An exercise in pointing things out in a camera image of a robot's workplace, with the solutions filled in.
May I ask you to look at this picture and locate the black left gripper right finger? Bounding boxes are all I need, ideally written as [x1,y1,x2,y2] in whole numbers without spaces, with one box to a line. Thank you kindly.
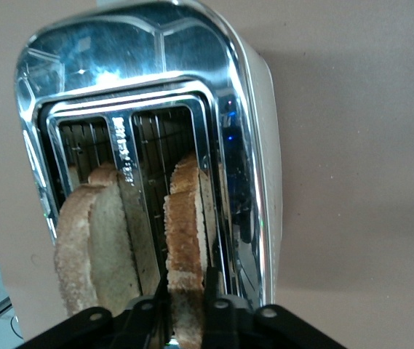
[202,267,242,349]

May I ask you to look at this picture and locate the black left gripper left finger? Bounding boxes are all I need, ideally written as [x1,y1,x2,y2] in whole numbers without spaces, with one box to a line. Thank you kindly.
[111,268,173,349]

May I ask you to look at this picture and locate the toasted bread slice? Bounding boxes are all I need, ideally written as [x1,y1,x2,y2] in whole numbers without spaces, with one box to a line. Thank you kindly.
[53,161,143,318]
[162,151,218,349]

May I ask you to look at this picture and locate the beige chrome two-slot toaster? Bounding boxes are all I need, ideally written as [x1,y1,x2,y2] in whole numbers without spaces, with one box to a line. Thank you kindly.
[13,0,286,317]

